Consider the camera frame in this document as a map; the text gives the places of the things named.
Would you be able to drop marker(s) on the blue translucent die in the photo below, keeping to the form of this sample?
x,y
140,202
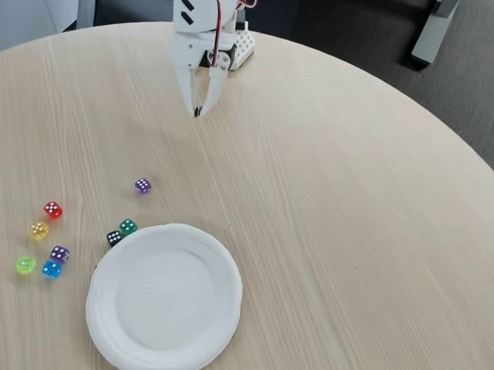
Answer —
x,y
52,269

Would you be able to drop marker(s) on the dark green translucent die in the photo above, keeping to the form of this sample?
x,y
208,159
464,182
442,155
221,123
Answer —
x,y
128,227

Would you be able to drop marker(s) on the white cabinet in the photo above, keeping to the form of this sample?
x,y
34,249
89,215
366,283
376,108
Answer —
x,y
16,7

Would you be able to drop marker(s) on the black die white pips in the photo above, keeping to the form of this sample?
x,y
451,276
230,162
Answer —
x,y
113,239

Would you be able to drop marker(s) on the red translucent die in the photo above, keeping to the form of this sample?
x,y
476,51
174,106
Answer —
x,y
53,210

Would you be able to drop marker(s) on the yellow translucent die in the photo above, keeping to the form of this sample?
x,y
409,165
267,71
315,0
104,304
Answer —
x,y
39,231

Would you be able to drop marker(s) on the white paper plate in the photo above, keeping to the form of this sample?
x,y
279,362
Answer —
x,y
164,296

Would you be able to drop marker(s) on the lime green translucent die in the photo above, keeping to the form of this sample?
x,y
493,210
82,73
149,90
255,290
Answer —
x,y
25,265

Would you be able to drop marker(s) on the grey desk leg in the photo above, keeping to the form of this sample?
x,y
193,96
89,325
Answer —
x,y
428,37

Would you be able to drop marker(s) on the purple translucent die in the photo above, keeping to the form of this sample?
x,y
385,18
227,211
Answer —
x,y
60,254
142,185

